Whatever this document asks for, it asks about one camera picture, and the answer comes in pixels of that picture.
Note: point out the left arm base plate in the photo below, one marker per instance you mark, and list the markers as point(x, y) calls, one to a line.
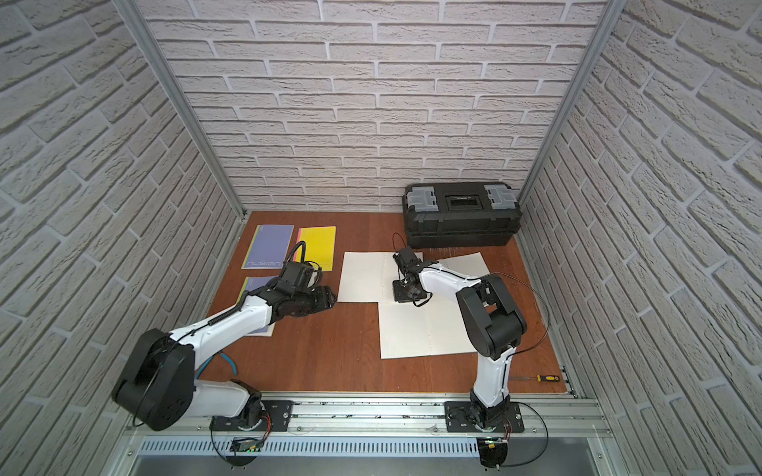
point(279, 412)

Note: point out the notebook angled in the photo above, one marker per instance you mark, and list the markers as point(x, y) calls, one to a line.
point(367, 277)

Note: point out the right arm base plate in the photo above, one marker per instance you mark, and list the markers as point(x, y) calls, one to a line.
point(461, 417)

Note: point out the yellow cover notebook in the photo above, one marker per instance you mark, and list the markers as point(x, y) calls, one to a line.
point(320, 245)

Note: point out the purple cover notebook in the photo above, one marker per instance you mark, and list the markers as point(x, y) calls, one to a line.
point(269, 246)

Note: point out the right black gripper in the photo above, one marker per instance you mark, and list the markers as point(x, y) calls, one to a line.
point(399, 295)

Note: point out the black plastic toolbox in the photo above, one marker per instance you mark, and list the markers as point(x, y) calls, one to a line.
point(460, 214)

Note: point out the aluminium mounting rail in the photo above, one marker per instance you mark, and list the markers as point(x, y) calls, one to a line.
point(381, 415)

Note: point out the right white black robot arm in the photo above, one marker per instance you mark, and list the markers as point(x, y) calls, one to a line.
point(493, 321)

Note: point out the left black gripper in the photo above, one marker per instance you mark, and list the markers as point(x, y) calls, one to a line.
point(316, 298)

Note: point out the yellow handled screwdriver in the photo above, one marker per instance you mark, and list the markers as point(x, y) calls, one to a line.
point(537, 378)

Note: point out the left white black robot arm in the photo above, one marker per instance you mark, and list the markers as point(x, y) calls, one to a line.
point(158, 384)

